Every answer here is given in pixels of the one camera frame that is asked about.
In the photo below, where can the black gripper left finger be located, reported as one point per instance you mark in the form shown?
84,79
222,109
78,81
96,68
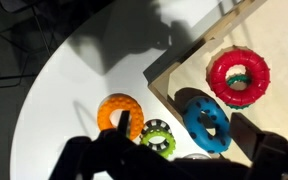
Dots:
124,120

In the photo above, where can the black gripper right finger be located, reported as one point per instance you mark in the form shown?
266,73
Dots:
250,136

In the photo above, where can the light wooden slatted tray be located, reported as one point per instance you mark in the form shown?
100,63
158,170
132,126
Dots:
284,110

